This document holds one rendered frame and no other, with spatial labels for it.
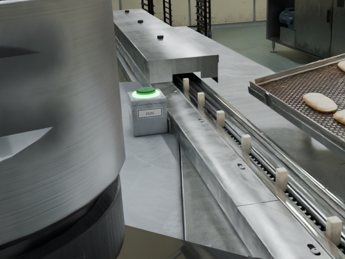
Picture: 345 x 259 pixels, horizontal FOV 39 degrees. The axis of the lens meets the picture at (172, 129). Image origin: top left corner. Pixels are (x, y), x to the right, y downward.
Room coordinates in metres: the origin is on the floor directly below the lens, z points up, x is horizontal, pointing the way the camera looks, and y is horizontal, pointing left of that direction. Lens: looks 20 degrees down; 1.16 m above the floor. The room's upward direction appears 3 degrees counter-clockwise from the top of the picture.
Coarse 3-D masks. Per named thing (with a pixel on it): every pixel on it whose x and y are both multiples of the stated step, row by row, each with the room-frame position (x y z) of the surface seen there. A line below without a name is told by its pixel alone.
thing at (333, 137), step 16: (320, 64) 1.02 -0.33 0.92; (336, 64) 1.01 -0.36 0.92; (256, 80) 0.99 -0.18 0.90; (272, 80) 0.99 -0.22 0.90; (304, 80) 0.95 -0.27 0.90; (272, 96) 0.87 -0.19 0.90; (336, 96) 0.83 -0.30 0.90; (288, 112) 0.81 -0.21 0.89; (320, 112) 0.78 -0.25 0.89; (320, 128) 0.69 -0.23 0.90; (336, 144) 0.65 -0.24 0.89
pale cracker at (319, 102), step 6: (306, 96) 0.84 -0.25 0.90; (312, 96) 0.83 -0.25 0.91; (318, 96) 0.82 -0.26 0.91; (324, 96) 0.82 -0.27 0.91; (306, 102) 0.82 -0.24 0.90; (312, 102) 0.81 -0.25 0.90; (318, 102) 0.79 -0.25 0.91; (324, 102) 0.79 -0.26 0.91; (330, 102) 0.79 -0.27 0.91; (318, 108) 0.78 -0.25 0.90; (324, 108) 0.77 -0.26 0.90; (330, 108) 0.77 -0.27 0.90; (336, 108) 0.77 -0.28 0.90
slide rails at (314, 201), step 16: (176, 80) 1.23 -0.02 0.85; (192, 80) 1.22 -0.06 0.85; (208, 96) 1.06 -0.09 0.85; (224, 112) 0.94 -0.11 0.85; (240, 128) 0.84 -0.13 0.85; (256, 144) 0.75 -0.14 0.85; (272, 160) 0.69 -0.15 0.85; (288, 176) 0.63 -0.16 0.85; (304, 192) 0.58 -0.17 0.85; (320, 208) 0.53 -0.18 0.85; (304, 224) 0.50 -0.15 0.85; (320, 240) 0.46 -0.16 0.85; (336, 256) 0.43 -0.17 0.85
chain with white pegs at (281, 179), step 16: (192, 96) 1.10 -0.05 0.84; (208, 112) 0.98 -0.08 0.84; (224, 128) 0.87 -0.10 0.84; (240, 144) 0.79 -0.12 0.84; (256, 160) 0.71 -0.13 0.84; (272, 176) 0.65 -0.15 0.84; (288, 192) 0.60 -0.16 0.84; (304, 208) 0.55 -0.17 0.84; (320, 224) 0.51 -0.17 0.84; (336, 224) 0.47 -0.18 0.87; (336, 240) 0.47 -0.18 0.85
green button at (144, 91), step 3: (144, 87) 0.96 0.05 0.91; (147, 87) 0.95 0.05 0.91; (150, 87) 0.95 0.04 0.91; (138, 90) 0.93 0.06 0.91; (141, 90) 0.93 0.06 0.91; (144, 90) 0.93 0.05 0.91; (147, 90) 0.93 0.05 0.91; (150, 90) 0.93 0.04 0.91; (153, 90) 0.93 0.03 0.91; (138, 93) 0.93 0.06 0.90; (141, 93) 0.92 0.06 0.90; (144, 93) 0.92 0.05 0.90; (147, 93) 0.92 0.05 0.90; (150, 93) 0.92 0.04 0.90; (153, 93) 0.93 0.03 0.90
